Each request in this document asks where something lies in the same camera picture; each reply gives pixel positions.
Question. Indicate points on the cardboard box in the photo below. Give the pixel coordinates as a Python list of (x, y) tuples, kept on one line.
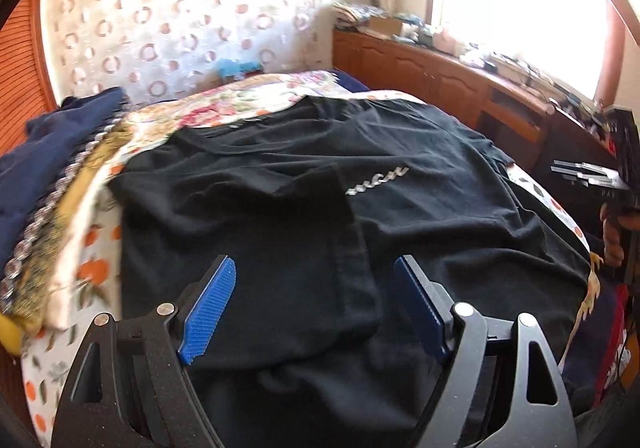
[(385, 25)]

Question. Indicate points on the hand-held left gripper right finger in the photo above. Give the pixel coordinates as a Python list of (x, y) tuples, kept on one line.
[(417, 300)]

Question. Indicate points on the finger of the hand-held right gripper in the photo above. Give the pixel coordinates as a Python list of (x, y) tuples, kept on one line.
[(585, 169), (600, 182)]

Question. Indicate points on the black t-shirt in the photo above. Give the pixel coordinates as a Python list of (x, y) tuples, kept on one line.
[(280, 208)]

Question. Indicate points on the person's right hand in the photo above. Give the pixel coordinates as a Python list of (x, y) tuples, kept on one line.
[(611, 238)]

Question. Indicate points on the orange wooden panel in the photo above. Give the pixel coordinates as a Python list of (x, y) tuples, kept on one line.
[(37, 42)]

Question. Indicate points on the stack of papers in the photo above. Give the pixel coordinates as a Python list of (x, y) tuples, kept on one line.
[(352, 11)]

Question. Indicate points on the circle pattern lace curtain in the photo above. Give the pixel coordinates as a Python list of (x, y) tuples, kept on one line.
[(165, 22)]

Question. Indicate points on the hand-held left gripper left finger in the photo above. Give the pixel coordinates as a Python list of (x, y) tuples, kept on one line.
[(212, 300)]

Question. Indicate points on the teal cloth item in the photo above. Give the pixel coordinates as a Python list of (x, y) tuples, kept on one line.
[(235, 68)]

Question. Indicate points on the navy blue cloth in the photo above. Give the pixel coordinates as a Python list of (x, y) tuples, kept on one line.
[(45, 162)]

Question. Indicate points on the yellow patterned cloth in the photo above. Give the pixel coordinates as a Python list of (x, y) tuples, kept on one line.
[(50, 238)]

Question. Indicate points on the wooden cabinet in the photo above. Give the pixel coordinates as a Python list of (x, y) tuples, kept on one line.
[(430, 72)]

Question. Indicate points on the floral blanket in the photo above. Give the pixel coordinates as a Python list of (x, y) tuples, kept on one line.
[(220, 102)]

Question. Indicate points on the red cloth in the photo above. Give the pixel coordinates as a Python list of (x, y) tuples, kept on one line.
[(612, 358)]

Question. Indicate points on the pink curtain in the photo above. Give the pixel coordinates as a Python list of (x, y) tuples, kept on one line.
[(612, 52)]

